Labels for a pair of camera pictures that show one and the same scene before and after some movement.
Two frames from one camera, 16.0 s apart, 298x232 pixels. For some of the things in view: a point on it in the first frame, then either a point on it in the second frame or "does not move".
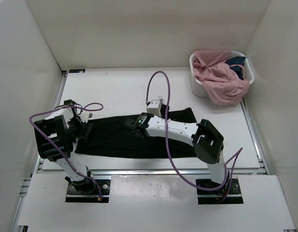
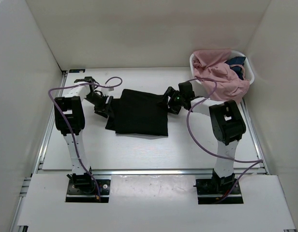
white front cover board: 155,201 does not move
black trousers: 109,137 → 139,112
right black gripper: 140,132 → 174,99
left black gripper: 83,134 → 104,108
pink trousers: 224,85 does not move
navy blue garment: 236,64 does not move
